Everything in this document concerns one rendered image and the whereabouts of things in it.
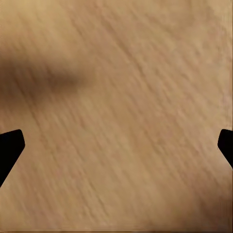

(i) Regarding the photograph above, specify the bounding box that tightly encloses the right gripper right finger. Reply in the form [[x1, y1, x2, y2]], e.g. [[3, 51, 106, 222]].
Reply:
[[217, 129, 233, 168]]

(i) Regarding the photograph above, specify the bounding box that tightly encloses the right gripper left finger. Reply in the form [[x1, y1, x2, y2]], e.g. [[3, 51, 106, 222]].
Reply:
[[0, 129, 25, 187]]

